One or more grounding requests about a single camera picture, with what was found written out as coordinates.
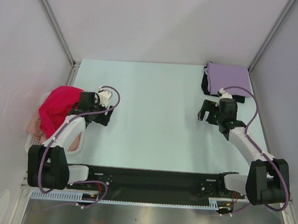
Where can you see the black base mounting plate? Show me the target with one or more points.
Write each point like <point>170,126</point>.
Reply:
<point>158,184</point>

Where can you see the white plastic laundry basket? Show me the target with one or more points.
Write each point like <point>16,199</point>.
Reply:
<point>32,141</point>

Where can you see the peach pink t-shirt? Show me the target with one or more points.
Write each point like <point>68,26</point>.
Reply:
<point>35,131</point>

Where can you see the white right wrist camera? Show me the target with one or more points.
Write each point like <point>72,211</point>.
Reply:
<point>223,95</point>

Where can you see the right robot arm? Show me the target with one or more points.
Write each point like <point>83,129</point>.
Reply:
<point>267,181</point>

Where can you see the red t-shirt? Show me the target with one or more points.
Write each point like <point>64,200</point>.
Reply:
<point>55,108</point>

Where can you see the lilac t-shirt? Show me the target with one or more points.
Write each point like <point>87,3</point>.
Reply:
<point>224,76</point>

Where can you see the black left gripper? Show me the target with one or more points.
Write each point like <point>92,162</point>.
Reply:
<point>103,119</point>

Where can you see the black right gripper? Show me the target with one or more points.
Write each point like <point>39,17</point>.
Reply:
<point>207,106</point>

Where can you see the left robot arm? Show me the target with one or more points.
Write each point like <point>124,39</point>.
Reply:
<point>48,168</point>

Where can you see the folded black t-shirt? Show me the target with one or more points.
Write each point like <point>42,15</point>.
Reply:
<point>205,83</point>

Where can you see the slotted grey cable duct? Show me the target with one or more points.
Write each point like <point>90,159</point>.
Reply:
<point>88,198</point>

